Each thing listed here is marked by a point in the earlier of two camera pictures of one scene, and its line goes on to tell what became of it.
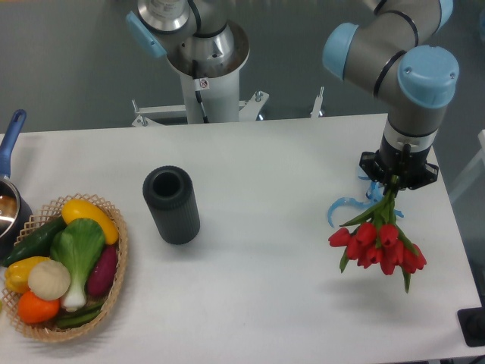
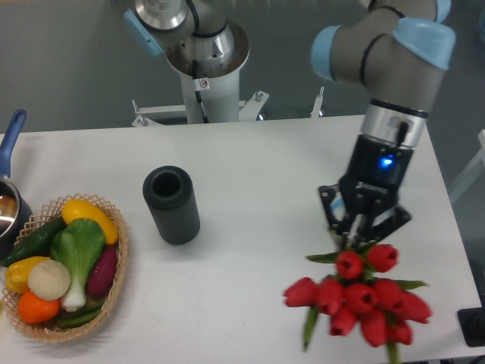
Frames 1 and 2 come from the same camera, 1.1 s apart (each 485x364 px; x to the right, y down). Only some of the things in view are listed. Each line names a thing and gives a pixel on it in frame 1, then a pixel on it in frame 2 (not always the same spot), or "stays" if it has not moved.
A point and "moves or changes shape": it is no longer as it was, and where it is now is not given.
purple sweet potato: x=101 y=271 stays
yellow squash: x=76 y=209 stays
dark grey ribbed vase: x=169 y=193 stays
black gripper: x=406 y=165 to x=369 y=192
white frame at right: x=481 y=155 stays
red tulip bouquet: x=377 y=239 moves or changes shape
